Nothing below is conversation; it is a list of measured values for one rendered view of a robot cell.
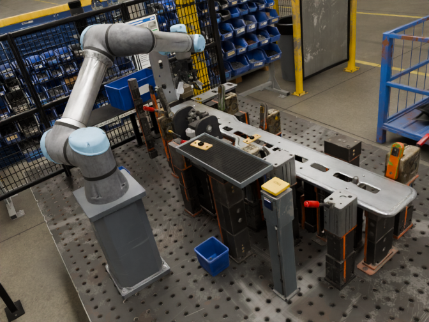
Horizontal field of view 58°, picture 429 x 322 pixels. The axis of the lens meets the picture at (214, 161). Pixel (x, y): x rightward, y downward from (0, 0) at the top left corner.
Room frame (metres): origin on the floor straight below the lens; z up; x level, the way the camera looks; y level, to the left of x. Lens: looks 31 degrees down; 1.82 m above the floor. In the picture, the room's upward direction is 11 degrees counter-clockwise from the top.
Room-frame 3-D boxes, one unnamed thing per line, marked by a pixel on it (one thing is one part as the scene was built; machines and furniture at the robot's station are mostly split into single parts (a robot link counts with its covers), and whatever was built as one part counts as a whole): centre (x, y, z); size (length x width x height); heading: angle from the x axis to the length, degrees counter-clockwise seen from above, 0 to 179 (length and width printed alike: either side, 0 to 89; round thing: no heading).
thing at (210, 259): (1.09, 0.08, 0.74); 0.11 x 0.10 x 0.09; 32
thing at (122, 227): (1.15, 0.39, 0.90); 0.21 x 0.21 x 0.40; 28
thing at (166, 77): (2.13, 0.19, 1.17); 0.12 x 0.01 x 0.34; 122
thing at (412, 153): (1.11, -0.65, 0.88); 0.15 x 0.11 x 0.36; 122
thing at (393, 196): (1.49, -0.20, 1.00); 1.38 x 0.22 x 0.02; 32
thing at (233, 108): (1.96, -0.14, 0.87); 0.12 x 0.09 x 0.35; 122
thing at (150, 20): (2.42, 0.27, 1.30); 0.23 x 0.02 x 0.31; 122
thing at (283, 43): (4.80, -1.29, 0.36); 0.50 x 0.50 x 0.73
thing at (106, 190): (1.15, 0.39, 1.15); 0.15 x 0.15 x 0.10
